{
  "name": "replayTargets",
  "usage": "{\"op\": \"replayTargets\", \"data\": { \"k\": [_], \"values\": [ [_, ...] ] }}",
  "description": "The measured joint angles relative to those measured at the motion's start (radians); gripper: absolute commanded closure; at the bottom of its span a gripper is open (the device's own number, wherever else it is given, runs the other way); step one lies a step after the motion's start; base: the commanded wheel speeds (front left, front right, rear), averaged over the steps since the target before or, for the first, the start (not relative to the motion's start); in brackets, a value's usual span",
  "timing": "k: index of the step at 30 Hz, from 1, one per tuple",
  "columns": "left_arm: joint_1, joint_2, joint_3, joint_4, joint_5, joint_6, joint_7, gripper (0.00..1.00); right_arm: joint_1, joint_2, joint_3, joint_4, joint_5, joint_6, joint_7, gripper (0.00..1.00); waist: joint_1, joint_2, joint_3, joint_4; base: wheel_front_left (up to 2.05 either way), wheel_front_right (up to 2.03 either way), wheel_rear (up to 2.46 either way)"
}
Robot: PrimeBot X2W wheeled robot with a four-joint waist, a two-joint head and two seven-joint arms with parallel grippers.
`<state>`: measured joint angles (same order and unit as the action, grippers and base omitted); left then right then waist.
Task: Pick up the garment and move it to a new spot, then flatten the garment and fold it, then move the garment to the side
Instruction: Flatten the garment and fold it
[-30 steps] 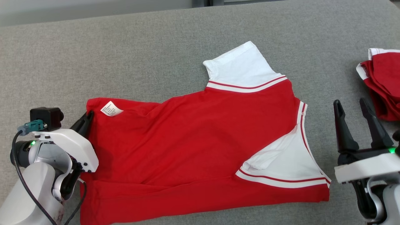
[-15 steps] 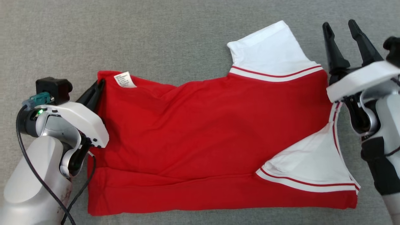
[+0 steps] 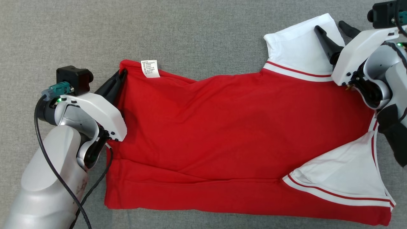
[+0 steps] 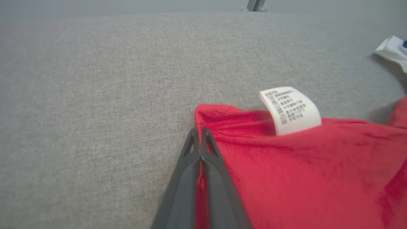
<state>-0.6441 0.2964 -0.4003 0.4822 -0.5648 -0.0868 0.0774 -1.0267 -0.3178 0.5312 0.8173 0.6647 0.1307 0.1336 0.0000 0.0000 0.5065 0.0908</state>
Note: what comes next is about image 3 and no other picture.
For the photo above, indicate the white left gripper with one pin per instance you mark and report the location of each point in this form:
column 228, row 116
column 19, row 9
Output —
column 101, row 114

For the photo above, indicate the teal camera connector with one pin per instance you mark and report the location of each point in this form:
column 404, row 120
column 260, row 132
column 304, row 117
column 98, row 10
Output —
column 58, row 89
column 403, row 18

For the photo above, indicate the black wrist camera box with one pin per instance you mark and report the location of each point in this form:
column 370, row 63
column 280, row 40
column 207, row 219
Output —
column 74, row 79
column 383, row 14

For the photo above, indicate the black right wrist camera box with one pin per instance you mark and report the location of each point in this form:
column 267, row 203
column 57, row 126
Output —
column 383, row 14

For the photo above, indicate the red t-shirt with white sleeves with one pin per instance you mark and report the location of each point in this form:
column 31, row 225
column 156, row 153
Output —
column 222, row 127

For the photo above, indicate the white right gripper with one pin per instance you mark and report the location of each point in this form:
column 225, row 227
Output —
column 353, row 54

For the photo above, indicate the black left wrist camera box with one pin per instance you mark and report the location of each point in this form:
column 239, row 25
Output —
column 74, row 79

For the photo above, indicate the teal right camera connector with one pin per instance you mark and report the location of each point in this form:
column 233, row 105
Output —
column 403, row 18

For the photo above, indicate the teal left camera connector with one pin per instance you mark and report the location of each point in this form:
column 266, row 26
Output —
column 58, row 89

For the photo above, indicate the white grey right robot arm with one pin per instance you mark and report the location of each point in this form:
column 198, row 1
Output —
column 397, row 76

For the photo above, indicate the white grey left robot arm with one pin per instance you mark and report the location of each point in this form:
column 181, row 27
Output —
column 47, row 178

